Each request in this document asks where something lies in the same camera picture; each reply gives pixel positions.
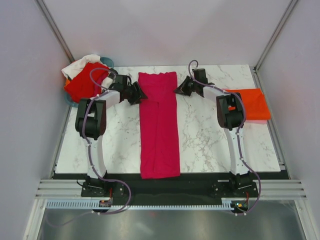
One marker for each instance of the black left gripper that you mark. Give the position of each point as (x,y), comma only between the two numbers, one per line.
(138,95)

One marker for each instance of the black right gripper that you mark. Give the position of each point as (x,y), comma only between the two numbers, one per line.
(182,89)

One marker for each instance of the magenta t shirt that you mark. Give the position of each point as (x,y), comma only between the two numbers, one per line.
(159,137)

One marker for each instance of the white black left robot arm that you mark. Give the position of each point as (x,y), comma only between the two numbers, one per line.
(91,124)

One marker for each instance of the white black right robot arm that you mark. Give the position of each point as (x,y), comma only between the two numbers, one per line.
(231,116)

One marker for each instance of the teal laundry basket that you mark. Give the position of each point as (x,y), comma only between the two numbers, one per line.
(73,104)

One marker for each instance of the red t shirt in basket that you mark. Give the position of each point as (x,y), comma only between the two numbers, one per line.
(82,86)

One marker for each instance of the white black t shirt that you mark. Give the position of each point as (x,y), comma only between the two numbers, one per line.
(77,66)

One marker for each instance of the folded orange t shirt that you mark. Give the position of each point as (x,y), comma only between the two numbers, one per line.
(255,104)

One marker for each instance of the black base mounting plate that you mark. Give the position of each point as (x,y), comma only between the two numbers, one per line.
(188,188)

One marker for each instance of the white slotted cable duct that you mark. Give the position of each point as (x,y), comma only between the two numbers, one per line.
(96,204)

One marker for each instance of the aluminium frame rail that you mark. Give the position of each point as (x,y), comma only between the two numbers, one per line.
(270,189)

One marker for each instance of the left aluminium corner post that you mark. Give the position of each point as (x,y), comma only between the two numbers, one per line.
(55,29)

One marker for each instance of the aluminium corner post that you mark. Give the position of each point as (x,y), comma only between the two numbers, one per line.
(55,29)
(276,33)

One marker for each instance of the right aluminium corner post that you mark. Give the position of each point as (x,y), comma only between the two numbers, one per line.
(276,33)

